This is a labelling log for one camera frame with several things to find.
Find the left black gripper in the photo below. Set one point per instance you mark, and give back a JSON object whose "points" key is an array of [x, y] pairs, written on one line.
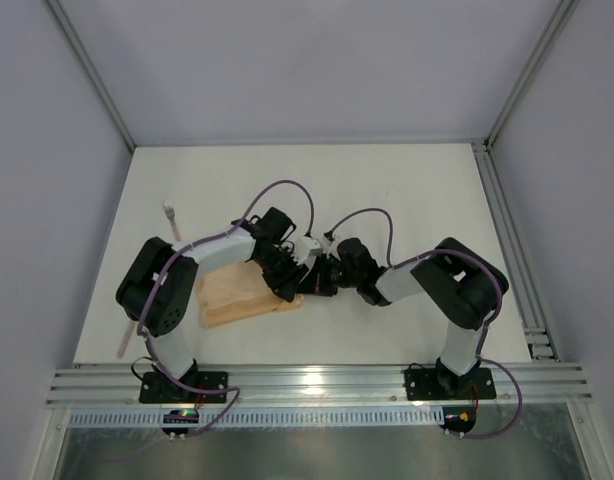
{"points": [[285, 279]]}

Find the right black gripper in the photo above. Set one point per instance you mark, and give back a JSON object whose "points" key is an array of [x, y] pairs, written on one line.
{"points": [[325, 279]]}

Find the orange cloth napkin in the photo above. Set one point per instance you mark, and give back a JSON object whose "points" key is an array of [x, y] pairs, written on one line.
{"points": [[237, 292]]}

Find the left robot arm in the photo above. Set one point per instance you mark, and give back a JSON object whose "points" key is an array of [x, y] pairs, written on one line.
{"points": [[157, 288]]}

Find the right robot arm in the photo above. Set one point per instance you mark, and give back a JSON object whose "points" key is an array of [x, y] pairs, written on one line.
{"points": [[467, 289]]}

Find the left black controller board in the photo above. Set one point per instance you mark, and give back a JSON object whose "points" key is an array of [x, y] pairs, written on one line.
{"points": [[179, 423]]}

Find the black controller board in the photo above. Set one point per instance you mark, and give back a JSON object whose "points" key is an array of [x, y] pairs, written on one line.
{"points": [[179, 423], [458, 421]]}

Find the right black controller board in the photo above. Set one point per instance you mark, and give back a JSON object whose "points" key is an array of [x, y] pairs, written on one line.
{"points": [[458, 421]]}

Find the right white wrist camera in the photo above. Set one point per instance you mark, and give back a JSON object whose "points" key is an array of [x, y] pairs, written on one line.
{"points": [[331, 241]]}

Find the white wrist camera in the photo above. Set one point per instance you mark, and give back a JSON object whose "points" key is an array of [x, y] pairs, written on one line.
{"points": [[331, 241], [306, 247]]}

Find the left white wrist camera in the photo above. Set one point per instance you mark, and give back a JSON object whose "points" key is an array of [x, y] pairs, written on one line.
{"points": [[306, 247]]}

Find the silver fork pink handle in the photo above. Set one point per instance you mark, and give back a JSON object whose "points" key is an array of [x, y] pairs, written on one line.
{"points": [[170, 215]]}

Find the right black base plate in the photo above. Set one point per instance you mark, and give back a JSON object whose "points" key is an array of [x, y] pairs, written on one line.
{"points": [[436, 383]]}

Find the white slotted cable duct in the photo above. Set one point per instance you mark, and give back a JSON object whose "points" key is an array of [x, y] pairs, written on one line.
{"points": [[259, 417]]}

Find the pink handled utensil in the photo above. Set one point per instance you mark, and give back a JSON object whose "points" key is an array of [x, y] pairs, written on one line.
{"points": [[125, 340]]}

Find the front aluminium rail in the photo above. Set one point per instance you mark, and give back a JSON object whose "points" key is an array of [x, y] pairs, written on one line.
{"points": [[318, 385]]}

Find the aluminium rail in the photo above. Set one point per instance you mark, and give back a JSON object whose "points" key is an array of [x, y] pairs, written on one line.
{"points": [[318, 385], [541, 345]]}

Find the right side aluminium rail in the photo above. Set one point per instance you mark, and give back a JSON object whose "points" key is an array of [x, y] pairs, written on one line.
{"points": [[541, 345]]}

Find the right frame post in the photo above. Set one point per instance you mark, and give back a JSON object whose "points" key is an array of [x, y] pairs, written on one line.
{"points": [[543, 46]]}

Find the frame post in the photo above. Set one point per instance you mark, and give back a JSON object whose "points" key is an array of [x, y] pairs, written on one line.
{"points": [[79, 51], [543, 46]]}

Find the left frame post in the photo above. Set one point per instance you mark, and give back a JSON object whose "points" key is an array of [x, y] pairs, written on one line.
{"points": [[79, 51]]}

